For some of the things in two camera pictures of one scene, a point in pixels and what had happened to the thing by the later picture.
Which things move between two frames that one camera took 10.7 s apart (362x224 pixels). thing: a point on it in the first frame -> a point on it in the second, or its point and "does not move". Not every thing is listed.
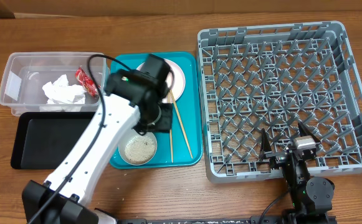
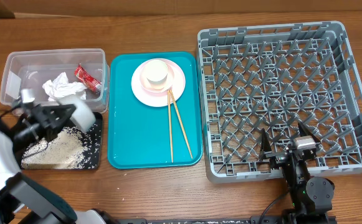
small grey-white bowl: [136, 149] -> [83, 117]
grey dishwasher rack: [272, 78] does not move
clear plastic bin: [53, 82] does not move
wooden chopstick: [181, 122] does not move
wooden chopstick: [171, 134] does not move
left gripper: [164, 123] -> [43, 116]
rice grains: [139, 149] -> [65, 148]
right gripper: [278, 157] does not move
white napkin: [63, 96] does not move
